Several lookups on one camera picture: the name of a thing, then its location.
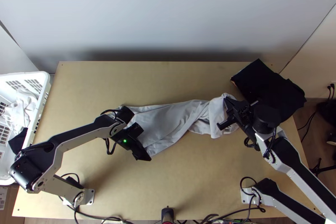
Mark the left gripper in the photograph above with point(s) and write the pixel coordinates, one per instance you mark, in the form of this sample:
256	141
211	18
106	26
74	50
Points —
140	151

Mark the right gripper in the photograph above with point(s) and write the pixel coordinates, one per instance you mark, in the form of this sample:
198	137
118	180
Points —
233	116

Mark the grey t-shirt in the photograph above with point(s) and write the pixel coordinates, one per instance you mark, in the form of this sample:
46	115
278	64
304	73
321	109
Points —
178	116

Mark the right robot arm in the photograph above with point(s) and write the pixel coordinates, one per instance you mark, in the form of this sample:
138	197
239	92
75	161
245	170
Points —
288	161

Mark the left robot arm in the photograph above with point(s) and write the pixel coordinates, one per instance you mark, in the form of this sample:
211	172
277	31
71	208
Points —
78	137

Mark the pile of folded clothes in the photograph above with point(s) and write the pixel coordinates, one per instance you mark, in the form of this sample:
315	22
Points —
270	87

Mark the black tripod stand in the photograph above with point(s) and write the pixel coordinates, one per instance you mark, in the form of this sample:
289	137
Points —
319	168

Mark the black garment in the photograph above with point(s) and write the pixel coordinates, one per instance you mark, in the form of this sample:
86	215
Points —
17	141

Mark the white garment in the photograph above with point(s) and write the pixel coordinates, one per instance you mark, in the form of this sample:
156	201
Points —
21	108

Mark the white laundry basket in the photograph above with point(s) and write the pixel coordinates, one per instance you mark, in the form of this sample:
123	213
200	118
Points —
26	82

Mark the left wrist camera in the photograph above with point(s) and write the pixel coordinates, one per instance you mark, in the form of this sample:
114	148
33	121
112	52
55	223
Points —
135	130

